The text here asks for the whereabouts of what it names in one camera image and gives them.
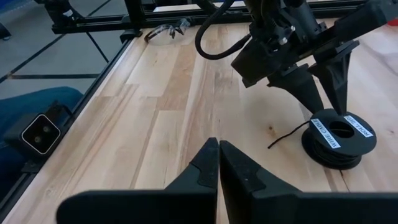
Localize black table-level camera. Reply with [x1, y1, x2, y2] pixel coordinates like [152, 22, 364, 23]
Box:
[2, 101, 76, 163]

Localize black aluminium table frame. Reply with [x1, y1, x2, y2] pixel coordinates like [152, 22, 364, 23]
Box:
[0, 0, 398, 218]

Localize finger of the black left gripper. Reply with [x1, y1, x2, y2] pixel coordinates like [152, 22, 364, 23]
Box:
[307, 40, 361, 116]
[267, 63, 325, 114]

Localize person's blue jeans leg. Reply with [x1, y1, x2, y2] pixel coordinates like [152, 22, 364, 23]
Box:
[0, 86, 84, 200]

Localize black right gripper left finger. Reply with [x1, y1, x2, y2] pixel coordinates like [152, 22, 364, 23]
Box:
[55, 137, 220, 224]

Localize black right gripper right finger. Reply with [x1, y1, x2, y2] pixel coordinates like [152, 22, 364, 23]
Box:
[219, 139, 398, 224]

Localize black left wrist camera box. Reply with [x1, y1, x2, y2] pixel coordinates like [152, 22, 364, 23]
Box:
[231, 39, 282, 88]

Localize black labelled wire spool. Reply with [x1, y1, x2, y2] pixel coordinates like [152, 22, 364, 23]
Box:
[300, 108, 377, 170]

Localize thin black braided cord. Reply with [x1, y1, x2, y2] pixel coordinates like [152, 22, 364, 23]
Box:
[267, 120, 311, 149]

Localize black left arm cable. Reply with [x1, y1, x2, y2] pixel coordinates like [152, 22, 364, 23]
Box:
[195, 0, 252, 60]

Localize clear safety glasses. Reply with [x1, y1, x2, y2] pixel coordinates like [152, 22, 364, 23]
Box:
[144, 17, 191, 44]

